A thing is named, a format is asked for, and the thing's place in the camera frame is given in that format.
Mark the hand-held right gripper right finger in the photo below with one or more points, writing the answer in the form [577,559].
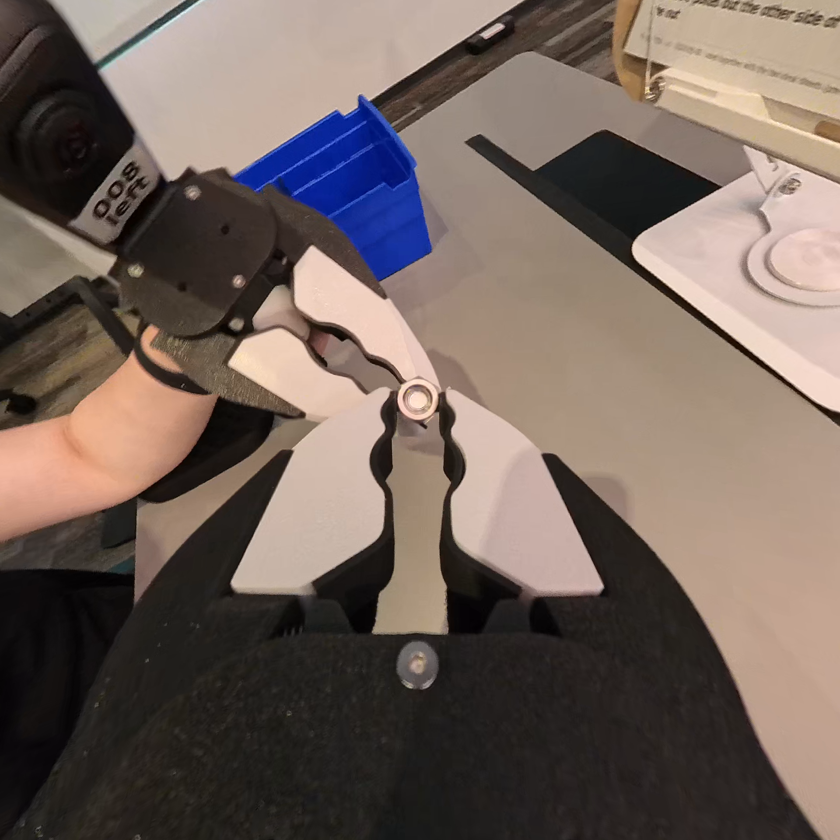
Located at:
[518,518]

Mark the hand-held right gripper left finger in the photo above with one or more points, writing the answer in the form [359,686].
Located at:
[315,518]

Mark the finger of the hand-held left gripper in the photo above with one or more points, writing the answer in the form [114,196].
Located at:
[282,367]
[354,302]

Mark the blue plastic bin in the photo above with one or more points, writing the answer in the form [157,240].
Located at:
[367,197]

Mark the steel hex nut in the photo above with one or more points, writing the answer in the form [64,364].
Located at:
[402,407]

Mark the person's left forearm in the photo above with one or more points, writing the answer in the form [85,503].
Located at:
[79,459]

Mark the person's left hand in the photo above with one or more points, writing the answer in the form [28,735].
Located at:
[321,342]

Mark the black chair base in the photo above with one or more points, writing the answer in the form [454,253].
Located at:
[105,312]

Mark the black wrist band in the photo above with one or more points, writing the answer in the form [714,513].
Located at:
[167,379]

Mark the black floor box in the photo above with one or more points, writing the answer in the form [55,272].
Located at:
[489,36]

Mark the printed instruction sheet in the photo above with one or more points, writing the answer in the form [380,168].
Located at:
[722,33]

